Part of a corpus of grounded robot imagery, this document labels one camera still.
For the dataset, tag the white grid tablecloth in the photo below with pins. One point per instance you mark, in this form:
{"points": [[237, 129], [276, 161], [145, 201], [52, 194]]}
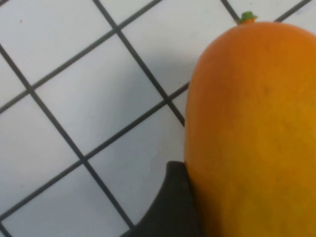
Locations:
{"points": [[74, 111]]}

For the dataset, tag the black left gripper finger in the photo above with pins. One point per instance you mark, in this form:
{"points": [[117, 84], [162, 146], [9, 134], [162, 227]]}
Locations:
{"points": [[172, 209]]}

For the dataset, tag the orange-tipped yellow mango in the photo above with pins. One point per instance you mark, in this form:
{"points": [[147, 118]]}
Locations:
{"points": [[251, 123]]}

